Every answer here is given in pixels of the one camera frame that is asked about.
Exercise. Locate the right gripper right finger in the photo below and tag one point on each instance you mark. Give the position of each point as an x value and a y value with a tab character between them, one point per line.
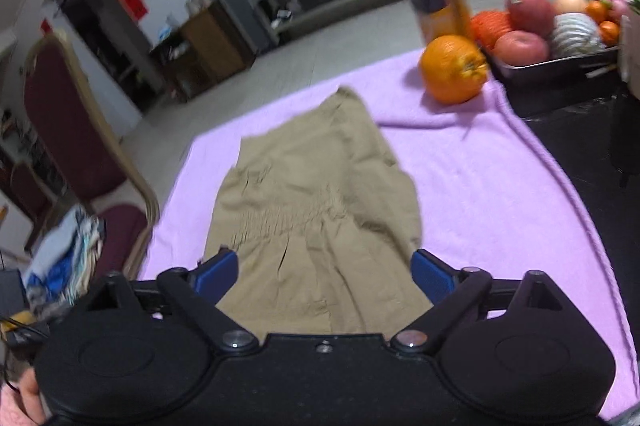
435	278

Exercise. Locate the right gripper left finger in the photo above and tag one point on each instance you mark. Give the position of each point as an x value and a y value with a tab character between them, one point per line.
216	276

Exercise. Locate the khaki shorts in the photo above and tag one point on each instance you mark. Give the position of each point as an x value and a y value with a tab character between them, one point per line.
324	222

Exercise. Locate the stack of folded clothes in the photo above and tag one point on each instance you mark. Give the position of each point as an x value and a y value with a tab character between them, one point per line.
64	263

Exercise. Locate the pink fleece blanket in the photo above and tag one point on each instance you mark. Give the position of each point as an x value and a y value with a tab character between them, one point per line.
490	195

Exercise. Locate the large orange fruit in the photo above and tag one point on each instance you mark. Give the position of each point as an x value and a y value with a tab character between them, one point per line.
453	69

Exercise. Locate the metal fruit tray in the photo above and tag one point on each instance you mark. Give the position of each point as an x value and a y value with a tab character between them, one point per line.
547	86

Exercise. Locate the brown wooden cabinet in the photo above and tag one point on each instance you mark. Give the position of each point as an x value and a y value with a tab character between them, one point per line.
204	51

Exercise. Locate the red apple front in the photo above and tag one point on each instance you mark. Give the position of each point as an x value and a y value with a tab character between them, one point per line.
519	48

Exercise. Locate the red apple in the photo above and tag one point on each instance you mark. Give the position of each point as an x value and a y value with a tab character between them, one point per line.
519	48
533	16

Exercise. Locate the white wrapped fruit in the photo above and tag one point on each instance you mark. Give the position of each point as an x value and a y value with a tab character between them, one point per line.
574	34

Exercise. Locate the red apple back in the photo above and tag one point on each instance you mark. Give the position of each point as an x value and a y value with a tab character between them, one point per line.
533	16

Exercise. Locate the maroon chair with gold frame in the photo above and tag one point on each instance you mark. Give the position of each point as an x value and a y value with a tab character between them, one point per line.
70	125

